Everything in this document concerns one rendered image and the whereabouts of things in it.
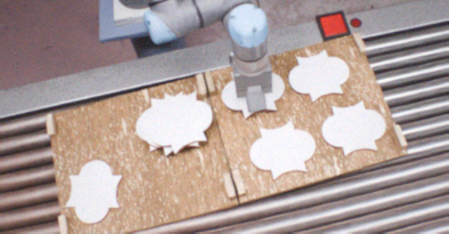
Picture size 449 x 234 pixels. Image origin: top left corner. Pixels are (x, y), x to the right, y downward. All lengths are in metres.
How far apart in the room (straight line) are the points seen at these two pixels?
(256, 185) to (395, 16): 0.61
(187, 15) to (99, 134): 0.42
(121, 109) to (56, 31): 1.44
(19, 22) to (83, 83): 1.46
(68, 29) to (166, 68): 1.38
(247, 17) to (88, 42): 1.69
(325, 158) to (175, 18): 0.48
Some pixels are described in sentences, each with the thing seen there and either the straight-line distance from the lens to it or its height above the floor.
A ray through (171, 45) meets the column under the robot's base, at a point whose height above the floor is 0.69.
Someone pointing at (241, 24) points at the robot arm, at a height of 1.26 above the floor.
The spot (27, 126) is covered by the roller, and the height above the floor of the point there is 0.91.
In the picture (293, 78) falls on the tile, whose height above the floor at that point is 0.95.
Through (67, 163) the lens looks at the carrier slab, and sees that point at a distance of 1.40.
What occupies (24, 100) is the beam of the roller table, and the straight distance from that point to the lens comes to 1.54.
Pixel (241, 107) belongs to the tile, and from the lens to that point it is 1.34.
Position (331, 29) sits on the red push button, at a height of 0.93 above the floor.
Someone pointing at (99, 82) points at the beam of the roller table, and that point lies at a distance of 1.49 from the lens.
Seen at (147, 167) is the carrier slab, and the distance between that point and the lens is 1.34.
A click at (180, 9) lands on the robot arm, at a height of 1.25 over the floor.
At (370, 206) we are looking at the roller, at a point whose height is 0.92.
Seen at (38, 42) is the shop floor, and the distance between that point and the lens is 2.82.
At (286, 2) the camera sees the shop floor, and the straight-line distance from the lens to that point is 2.69.
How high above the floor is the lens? 2.16
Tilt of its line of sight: 63 degrees down
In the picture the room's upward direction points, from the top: 10 degrees counter-clockwise
